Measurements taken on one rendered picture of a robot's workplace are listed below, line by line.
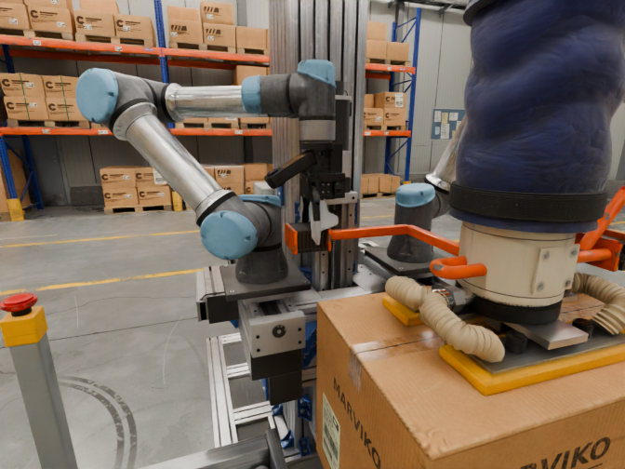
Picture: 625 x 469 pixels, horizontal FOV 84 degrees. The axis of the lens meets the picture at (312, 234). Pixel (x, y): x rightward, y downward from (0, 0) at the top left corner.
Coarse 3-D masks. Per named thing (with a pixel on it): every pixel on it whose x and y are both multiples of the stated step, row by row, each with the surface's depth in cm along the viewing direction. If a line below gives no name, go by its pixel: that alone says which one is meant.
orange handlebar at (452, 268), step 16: (400, 224) 84; (432, 240) 74; (448, 240) 70; (464, 256) 61; (592, 256) 63; (608, 256) 64; (432, 272) 57; (448, 272) 55; (464, 272) 55; (480, 272) 56
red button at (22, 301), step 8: (16, 296) 84; (24, 296) 84; (32, 296) 84; (0, 304) 81; (8, 304) 81; (16, 304) 81; (24, 304) 82; (32, 304) 83; (16, 312) 82; (24, 312) 83
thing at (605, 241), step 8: (608, 232) 72; (616, 232) 70; (576, 240) 71; (600, 240) 66; (608, 240) 65; (616, 240) 64; (624, 240) 68; (592, 248) 68; (608, 248) 65; (616, 248) 64; (624, 248) 63; (616, 256) 64; (624, 256) 64; (592, 264) 68; (600, 264) 67; (608, 264) 65; (616, 264) 64; (624, 264) 64
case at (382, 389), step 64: (320, 320) 73; (384, 320) 67; (320, 384) 77; (384, 384) 49; (448, 384) 49; (576, 384) 49; (320, 448) 81; (384, 448) 48; (448, 448) 39; (512, 448) 42; (576, 448) 46
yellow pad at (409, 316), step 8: (432, 288) 70; (384, 304) 72; (392, 304) 69; (400, 304) 69; (392, 312) 69; (400, 312) 66; (408, 312) 66; (416, 312) 66; (400, 320) 66; (408, 320) 64; (416, 320) 64
